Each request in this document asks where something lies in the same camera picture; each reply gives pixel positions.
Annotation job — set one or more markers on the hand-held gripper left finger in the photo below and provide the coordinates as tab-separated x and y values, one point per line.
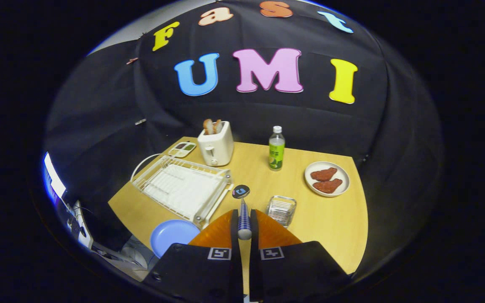
236	269

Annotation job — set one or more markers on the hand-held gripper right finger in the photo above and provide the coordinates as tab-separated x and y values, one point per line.
254	273

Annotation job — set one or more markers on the blue plate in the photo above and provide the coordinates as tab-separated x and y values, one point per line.
171	235

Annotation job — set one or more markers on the white plate with meat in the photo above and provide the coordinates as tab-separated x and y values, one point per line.
344	176

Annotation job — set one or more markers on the red meat piece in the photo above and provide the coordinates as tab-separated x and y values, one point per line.
329	186
323	174

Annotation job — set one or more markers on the white toaster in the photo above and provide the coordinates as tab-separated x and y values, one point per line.
216	149

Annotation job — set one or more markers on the green label water bottle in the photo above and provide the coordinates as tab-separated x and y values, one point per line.
276	153

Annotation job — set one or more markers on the white seasoning tray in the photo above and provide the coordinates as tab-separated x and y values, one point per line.
182	149

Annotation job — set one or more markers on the toast slice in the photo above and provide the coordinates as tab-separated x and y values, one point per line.
217	126
208	126

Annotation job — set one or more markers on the white clip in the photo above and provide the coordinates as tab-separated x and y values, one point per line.
140	122

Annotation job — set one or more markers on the bright screen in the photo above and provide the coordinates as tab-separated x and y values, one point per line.
54	179

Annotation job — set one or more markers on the pink clip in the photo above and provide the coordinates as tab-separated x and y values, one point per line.
132	60

